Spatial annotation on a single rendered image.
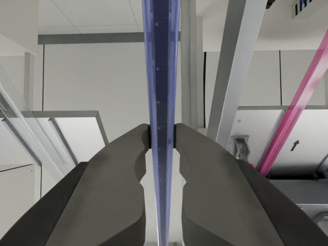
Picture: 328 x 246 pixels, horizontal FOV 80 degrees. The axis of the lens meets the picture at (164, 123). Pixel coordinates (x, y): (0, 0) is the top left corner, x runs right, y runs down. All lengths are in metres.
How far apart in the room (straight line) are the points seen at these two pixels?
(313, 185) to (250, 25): 0.33
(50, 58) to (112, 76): 0.69
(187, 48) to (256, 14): 0.36
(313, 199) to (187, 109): 0.31
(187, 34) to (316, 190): 0.45
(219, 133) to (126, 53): 1.93
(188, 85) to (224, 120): 0.28
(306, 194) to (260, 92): 1.80
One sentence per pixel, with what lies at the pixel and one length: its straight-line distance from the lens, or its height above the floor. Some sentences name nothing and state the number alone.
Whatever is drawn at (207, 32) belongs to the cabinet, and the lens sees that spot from 0.88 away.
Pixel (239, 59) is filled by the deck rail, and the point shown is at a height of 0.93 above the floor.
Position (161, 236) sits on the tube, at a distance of 0.27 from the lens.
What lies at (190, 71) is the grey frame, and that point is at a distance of 0.55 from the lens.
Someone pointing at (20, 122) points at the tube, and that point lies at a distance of 0.20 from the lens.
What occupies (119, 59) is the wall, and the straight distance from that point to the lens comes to 2.17.
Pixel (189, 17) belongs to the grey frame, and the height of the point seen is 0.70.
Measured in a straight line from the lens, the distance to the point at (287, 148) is 0.39.
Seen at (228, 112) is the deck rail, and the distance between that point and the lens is 0.28.
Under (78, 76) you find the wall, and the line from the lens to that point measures 2.26.
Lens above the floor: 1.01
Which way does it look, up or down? 2 degrees down
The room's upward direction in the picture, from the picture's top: 180 degrees clockwise
